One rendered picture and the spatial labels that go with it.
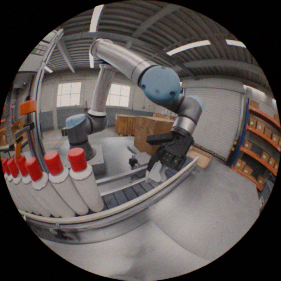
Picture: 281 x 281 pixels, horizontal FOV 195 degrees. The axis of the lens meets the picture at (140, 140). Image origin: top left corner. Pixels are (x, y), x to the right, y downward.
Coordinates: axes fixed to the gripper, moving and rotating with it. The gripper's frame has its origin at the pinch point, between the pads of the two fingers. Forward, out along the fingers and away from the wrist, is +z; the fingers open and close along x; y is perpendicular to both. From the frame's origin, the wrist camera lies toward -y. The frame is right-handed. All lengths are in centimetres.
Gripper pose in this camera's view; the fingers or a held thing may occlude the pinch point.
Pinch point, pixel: (147, 178)
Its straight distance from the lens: 31.2
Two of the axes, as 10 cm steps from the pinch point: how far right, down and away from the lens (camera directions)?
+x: 6.5, 3.7, 6.6
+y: 5.6, 3.5, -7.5
